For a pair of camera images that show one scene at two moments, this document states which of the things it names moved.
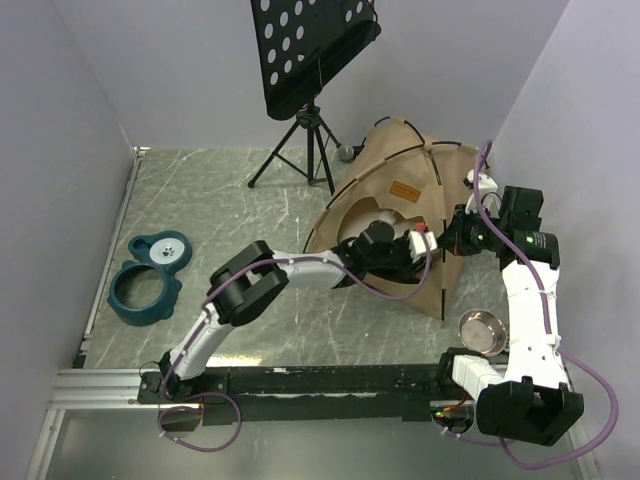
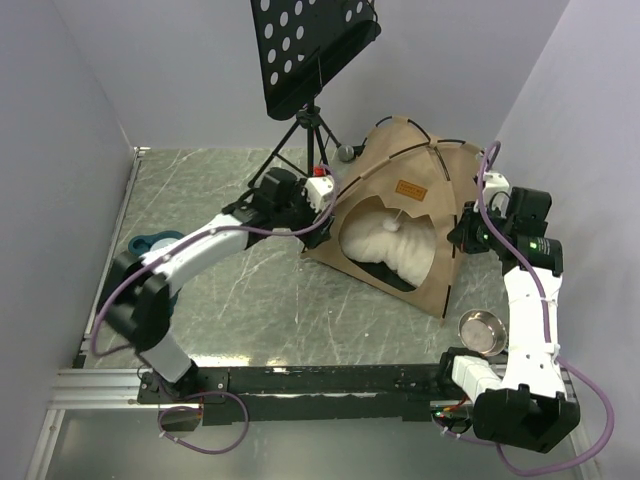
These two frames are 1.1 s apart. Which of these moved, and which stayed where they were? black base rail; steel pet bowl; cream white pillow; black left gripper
Moved: cream white pillow; black left gripper
Stayed: black base rail; steel pet bowl
